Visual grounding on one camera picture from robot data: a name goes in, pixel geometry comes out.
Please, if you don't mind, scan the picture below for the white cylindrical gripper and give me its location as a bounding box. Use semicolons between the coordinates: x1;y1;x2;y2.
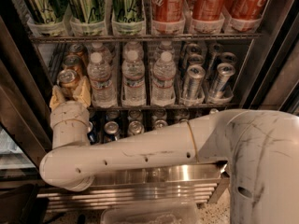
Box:
50;76;91;148

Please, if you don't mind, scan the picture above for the orange soda can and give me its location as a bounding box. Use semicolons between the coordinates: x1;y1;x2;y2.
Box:
63;54;83;77
67;43;89;66
57;69;80;98

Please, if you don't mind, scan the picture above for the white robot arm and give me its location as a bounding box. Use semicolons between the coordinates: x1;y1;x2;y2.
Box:
39;100;299;224

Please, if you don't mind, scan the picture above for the left blue Pepsi can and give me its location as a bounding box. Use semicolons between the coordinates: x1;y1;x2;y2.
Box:
87;122;97;144

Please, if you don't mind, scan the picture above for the blue pepsi can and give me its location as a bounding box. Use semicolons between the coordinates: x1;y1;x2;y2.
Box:
87;122;97;144
104;121;121;143

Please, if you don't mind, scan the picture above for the left green white soda can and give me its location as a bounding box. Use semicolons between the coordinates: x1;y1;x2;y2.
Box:
128;120;144;136

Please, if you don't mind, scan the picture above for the green white soda can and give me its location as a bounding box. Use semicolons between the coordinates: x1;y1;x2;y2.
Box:
128;120;144;136
153;119;168;130

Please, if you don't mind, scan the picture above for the middle green LaCroix can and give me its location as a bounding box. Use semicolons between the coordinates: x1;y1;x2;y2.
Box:
68;0;105;23

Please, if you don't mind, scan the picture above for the green lacroix can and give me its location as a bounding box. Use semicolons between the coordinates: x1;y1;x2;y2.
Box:
68;0;105;23
24;0;67;24
112;0;143;23

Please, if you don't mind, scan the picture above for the stainless steel fridge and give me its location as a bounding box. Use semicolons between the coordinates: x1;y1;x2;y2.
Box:
0;0;299;215

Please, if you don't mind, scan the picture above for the left green LaCroix can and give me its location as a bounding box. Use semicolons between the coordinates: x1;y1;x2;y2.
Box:
24;0;67;24

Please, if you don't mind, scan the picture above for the middle green white soda can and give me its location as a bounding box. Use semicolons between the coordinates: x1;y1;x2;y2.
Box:
153;119;168;130

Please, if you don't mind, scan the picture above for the right green LaCroix can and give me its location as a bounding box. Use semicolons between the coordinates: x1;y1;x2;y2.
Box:
112;0;143;23

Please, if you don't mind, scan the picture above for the front left silver slim can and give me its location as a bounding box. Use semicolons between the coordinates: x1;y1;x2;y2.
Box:
182;64;206;100

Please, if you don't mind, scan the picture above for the silver slim can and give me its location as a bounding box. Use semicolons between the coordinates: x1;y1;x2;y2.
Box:
182;64;206;100
209;63;235;99

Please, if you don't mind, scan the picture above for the left red Coca-Cola can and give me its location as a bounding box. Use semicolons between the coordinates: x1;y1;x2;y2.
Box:
151;0;184;22

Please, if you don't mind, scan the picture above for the red coca-cola can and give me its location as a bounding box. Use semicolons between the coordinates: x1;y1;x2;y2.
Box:
151;0;184;22
192;0;224;21
230;0;266;21

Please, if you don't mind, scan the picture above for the front right silver slim can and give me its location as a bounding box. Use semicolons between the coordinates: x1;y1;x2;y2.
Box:
209;63;235;99

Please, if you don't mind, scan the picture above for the middle red Coca-Cola can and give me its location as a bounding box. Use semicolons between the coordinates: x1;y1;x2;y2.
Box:
192;0;224;21

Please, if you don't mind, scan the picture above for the right red Coca-Cola can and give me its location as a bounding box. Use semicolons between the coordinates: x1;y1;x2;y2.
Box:
230;0;266;21

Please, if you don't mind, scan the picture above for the front left water bottle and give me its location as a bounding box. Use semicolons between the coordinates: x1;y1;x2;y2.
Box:
87;52;117;108

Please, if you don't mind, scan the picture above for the water bottle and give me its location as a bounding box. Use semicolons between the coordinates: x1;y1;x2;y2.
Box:
121;50;146;106
152;51;177;106
87;52;117;108

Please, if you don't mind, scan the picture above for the front middle water bottle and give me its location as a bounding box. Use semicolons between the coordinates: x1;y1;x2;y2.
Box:
121;50;146;106

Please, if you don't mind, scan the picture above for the front right water bottle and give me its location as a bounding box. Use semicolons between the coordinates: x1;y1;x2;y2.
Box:
152;51;177;106

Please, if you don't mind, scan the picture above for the black object bottom left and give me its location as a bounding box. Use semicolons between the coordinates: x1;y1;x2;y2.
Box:
0;184;50;224

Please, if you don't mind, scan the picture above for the juice bottle white cap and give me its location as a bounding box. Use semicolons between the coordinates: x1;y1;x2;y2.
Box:
209;108;220;115

